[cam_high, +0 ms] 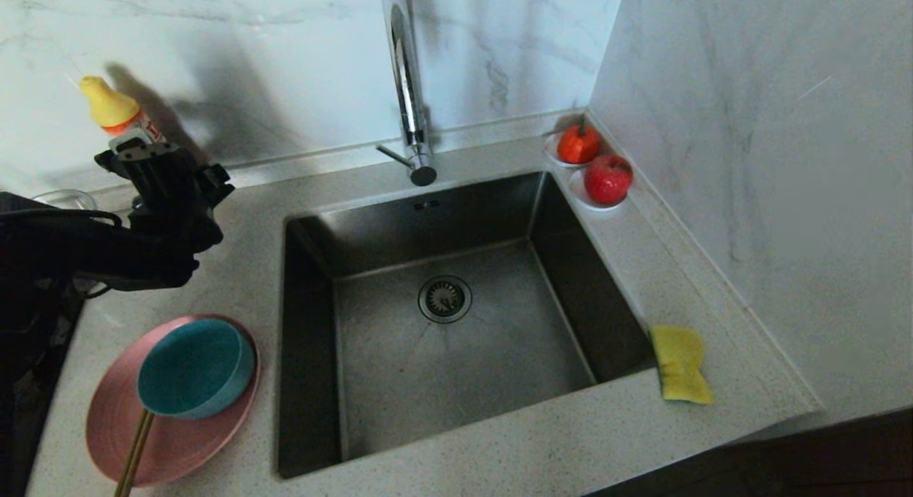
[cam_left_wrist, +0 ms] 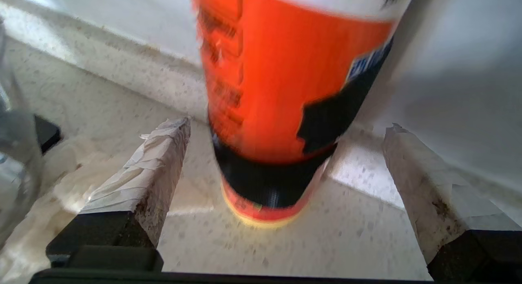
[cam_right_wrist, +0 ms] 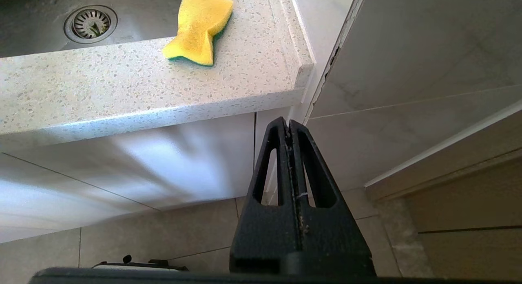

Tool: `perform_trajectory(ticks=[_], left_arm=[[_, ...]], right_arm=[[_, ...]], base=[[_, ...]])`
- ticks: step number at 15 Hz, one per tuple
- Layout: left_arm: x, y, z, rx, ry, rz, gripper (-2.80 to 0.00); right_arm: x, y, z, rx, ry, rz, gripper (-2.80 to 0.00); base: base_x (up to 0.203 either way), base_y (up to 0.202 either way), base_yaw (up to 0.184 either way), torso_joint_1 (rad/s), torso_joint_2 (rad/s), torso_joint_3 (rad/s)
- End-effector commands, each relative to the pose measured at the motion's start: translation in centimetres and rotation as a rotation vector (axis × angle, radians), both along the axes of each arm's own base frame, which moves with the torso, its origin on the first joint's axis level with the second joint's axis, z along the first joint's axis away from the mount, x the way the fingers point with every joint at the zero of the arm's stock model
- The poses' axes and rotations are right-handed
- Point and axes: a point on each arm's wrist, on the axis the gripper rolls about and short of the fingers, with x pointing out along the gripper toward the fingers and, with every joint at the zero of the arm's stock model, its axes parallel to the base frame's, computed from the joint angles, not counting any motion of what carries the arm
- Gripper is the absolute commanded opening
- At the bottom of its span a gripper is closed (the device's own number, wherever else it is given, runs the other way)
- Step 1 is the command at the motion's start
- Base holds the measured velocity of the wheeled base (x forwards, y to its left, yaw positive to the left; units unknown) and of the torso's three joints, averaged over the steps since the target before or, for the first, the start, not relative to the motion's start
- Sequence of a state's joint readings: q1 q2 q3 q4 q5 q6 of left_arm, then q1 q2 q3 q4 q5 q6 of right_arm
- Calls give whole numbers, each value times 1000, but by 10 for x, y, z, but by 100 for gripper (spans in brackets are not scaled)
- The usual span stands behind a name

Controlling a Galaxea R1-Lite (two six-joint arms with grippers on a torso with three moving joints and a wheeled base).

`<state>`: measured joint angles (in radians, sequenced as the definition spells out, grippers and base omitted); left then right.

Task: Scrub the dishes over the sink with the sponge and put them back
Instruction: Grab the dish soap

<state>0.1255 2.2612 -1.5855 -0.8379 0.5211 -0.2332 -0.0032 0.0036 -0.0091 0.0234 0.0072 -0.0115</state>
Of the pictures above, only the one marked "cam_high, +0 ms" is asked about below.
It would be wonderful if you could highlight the yellow green sponge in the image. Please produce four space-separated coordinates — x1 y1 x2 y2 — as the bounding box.
650 324 715 405

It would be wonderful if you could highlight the black cooktop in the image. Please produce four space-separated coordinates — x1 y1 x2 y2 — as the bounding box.
0 290 88 497

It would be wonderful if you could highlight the clear glass bowl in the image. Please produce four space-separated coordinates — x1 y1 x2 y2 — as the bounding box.
31 188 98 213

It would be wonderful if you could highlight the teal bowl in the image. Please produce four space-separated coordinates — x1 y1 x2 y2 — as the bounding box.
136 318 257 421

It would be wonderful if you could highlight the red apple on dish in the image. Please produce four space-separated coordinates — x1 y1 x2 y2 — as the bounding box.
568 167 633 212

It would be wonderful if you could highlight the chrome faucet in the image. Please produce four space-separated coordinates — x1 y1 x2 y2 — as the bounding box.
376 0 439 187

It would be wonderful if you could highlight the pink plate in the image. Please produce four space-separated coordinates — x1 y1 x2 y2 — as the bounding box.
86 314 262 488

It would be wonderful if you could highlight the yellow orange white detergent bottle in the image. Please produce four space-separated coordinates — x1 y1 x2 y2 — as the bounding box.
78 76 166 147

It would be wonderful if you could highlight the round metal drain strainer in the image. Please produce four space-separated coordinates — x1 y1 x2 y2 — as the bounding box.
418 275 473 324

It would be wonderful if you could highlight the stainless steel sink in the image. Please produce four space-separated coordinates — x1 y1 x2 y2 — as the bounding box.
275 170 658 481

